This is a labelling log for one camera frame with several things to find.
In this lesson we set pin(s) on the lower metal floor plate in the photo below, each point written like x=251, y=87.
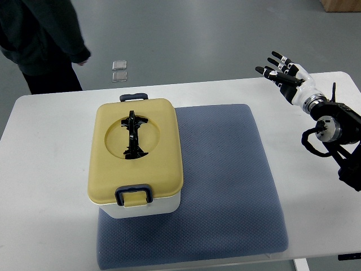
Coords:
x=119, y=76

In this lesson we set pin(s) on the black table bracket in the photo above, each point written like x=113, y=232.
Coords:
x=350, y=256

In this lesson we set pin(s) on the blue grey fabric cushion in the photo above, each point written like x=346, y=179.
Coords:
x=229, y=202

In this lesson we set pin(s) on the yellow box lid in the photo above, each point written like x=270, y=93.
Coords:
x=161, y=168

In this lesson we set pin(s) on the metal floor plate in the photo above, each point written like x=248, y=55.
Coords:
x=119, y=65
x=119, y=76

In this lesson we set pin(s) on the person in dark clothes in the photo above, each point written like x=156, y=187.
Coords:
x=44, y=39

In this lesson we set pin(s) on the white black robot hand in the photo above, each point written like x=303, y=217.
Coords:
x=295, y=84

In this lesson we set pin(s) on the black lid handle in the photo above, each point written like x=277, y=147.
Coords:
x=132, y=123

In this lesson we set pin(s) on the dark blue latch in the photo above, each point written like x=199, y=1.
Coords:
x=136, y=96
x=134, y=195

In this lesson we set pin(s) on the upper metal floor plate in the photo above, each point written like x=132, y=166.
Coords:
x=119, y=65

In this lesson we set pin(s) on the white table leg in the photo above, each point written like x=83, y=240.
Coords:
x=301, y=264

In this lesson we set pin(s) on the front dark blue latch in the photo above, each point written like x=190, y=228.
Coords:
x=134, y=195

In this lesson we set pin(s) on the rear dark blue latch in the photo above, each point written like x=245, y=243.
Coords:
x=136, y=96

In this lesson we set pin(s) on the brown cardboard box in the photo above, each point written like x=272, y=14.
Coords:
x=341, y=5

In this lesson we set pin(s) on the white storage box base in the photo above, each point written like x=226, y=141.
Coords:
x=158, y=206

